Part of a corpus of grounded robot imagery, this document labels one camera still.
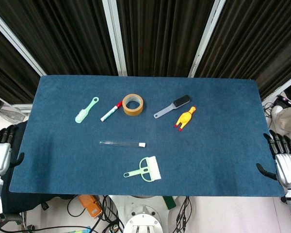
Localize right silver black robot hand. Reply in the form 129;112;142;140
256;130;291;186

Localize transparent test tube white cap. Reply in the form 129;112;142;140
99;140;146;148

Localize person leg beige trousers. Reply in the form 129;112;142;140
271;104;291;139

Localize blue felt table mat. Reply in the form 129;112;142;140
9;75;286;198

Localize black pleated curtain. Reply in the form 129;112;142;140
0;0;118;76
0;23;41;105
195;0;291;99
116;0;218;77

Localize orange device box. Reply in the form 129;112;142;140
78;195;103;219

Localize yellow rubber chicken toy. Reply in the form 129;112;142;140
174;106;197;132

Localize red white marker pen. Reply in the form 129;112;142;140
100;100;123;122

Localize green flat block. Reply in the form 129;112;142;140
162;196;177;210

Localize grey brush black bristles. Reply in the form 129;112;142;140
153;95;191;119

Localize green wide brush white bristles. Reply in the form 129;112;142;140
123;155;162;183

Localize brown packing tape roll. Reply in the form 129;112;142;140
122;93;144;117

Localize white robot torso base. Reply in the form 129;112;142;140
109;195;178;233

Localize black cable bundle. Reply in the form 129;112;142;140
176;196;197;233
263;97;283;131
67;194;125;233

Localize white frame post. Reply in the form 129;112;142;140
188;0;226;78
102;0;128;76
261;72;291;104
0;6;48;76

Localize green hairbrush with loop handle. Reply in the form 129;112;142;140
74;96;99;124

